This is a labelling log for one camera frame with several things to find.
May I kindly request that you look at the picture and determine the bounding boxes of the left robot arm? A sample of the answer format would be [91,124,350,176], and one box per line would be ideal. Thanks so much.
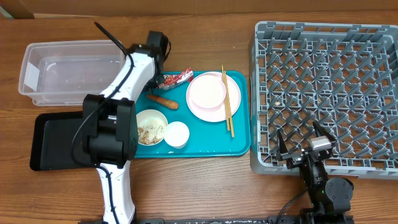
[75,41,171,223]

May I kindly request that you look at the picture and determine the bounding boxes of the small white cup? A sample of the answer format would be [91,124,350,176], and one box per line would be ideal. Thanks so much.
[164,121,190,149]

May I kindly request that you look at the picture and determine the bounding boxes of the white bowl with food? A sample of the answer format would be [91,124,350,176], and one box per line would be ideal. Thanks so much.
[136,110,169,146]

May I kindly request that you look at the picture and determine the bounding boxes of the red snack wrapper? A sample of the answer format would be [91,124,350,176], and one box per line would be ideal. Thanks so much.
[157,68,193,90]

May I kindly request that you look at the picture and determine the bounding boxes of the clear plastic bin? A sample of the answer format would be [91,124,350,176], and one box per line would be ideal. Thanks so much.
[18,40,124,106]

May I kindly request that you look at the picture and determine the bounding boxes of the large pink plate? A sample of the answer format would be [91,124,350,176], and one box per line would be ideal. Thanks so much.
[185,71,242,123]

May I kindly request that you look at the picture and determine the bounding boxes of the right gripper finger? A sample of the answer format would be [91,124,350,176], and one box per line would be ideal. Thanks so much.
[277,129,289,156]
[313,121,336,143]

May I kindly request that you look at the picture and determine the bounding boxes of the orange carrot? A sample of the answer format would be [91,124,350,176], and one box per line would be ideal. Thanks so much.
[146,95,179,110]

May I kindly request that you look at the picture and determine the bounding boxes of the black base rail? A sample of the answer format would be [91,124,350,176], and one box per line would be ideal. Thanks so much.
[77,214,355,224]

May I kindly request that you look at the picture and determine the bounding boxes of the black tray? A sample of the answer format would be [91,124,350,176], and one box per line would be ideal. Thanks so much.
[30,111,93,171]

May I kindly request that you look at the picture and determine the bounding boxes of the wooden chopstick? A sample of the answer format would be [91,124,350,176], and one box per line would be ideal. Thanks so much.
[221,65,230,131]
[223,70,235,138]

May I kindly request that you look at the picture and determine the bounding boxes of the grey dishwasher rack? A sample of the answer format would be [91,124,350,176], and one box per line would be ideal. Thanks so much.
[249,21,397,179]

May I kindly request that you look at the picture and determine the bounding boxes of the rice and peanut shells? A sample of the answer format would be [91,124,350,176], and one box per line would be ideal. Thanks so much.
[137,119,166,146]

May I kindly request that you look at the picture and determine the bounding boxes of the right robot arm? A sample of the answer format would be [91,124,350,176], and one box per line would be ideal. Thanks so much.
[273,121,354,223]

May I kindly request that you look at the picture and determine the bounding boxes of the teal serving tray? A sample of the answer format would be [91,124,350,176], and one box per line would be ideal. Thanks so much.
[136,71,251,159]

